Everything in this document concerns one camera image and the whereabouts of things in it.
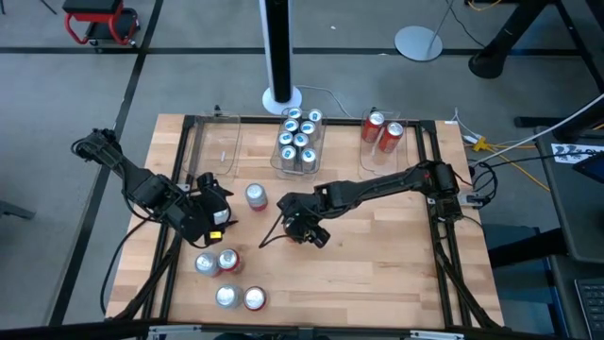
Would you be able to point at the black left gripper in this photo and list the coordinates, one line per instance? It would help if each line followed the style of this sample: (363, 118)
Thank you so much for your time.
(203, 217)

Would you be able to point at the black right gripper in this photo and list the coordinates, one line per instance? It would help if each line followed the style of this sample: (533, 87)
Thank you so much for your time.
(304, 226)

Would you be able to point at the red soda can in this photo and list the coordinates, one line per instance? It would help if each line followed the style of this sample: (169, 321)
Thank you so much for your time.
(229, 260)
(393, 131)
(375, 120)
(255, 298)
(288, 234)

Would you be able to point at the clear plastic bin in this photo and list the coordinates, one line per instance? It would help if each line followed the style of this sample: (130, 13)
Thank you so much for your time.
(212, 156)
(389, 163)
(298, 175)

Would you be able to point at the blue tab slim energy can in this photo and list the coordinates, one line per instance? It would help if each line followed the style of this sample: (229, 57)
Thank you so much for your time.
(285, 138)
(300, 140)
(308, 154)
(295, 113)
(307, 127)
(315, 115)
(288, 152)
(291, 125)

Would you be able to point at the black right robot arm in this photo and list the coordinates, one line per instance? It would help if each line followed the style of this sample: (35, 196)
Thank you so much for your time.
(377, 181)

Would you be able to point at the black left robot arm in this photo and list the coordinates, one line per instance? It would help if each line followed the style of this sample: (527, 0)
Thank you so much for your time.
(141, 184)

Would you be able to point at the silver pink raspberry soda can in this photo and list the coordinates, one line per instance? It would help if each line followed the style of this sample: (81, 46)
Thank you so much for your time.
(256, 195)

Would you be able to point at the group of blue-top cans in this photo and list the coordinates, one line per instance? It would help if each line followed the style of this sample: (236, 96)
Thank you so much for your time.
(340, 121)

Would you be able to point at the small black clamp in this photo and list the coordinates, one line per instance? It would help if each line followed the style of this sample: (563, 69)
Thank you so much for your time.
(217, 111)

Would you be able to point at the white round pole base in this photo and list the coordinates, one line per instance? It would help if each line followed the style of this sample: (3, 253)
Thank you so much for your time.
(282, 108)

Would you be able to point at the black white tall pole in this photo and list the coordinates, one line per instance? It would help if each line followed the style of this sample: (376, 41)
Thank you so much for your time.
(278, 47)

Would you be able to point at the white power strip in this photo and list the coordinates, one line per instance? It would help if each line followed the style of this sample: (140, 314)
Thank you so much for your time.
(470, 139)

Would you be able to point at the dark grey furniture leg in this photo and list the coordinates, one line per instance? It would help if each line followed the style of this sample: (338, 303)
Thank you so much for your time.
(14, 211)

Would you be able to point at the black desk foot bar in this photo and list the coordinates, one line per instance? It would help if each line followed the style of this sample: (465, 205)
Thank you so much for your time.
(519, 250)

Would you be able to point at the black crossbar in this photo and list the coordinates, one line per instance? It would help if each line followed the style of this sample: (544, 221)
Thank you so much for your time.
(47, 333)

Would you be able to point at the red black rolling stool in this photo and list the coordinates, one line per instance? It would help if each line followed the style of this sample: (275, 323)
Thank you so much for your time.
(94, 16)

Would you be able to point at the thin grey stand pole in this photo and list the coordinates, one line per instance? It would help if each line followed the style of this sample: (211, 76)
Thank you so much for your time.
(440, 22)

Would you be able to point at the white printed paper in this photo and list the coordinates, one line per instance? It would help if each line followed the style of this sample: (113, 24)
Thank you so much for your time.
(566, 153)

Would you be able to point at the dark grey desk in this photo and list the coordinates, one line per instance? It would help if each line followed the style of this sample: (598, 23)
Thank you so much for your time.
(580, 212)

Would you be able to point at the blue tablet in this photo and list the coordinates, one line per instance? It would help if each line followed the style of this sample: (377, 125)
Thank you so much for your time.
(594, 170)

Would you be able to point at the black keyboard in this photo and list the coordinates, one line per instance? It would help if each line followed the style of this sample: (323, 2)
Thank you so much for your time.
(592, 307)

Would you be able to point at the silver bracket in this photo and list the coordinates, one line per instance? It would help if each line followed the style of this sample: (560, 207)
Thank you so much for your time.
(436, 335)
(174, 333)

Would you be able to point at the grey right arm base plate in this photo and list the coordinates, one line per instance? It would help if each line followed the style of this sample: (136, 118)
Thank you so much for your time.
(474, 200)

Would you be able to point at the grey round base plate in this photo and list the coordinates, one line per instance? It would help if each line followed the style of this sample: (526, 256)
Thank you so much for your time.
(417, 43)

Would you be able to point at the black desk leg frame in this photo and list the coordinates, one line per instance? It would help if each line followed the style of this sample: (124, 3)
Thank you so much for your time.
(500, 42)

